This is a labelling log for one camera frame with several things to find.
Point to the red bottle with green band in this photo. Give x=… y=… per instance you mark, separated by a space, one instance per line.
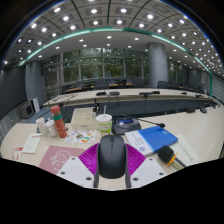
x=59 y=121

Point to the pink mouse pad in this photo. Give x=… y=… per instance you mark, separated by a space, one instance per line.
x=56 y=158

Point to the beige cardboard box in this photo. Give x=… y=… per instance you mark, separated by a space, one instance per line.
x=83 y=120

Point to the black desk microphone unit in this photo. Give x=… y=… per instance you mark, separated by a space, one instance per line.
x=126 y=125

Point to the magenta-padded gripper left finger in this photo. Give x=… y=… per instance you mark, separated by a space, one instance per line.
x=87 y=158

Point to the dark office chairs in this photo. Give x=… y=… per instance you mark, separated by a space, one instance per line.
x=100 y=84

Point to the colourful sticker sheet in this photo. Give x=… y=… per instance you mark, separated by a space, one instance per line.
x=80 y=136

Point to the ceiling lights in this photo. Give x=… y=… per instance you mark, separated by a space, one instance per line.
x=94 y=11

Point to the white box appliance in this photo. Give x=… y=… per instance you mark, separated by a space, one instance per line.
x=26 y=110

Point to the white standing board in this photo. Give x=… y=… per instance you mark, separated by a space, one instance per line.
x=35 y=105

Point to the green printed cup with straw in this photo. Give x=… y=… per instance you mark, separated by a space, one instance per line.
x=104 y=125

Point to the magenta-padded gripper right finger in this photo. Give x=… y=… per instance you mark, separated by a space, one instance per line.
x=136 y=160

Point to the black computer mouse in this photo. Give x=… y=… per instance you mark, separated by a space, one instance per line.
x=112 y=156

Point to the red and white brochure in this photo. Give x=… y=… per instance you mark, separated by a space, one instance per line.
x=16 y=152

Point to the white paper leaflet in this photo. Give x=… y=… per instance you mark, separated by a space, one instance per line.
x=32 y=143

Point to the blue and white book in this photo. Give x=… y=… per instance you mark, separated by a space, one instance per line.
x=155 y=137

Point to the white lidded mug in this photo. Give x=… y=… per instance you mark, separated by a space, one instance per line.
x=51 y=129

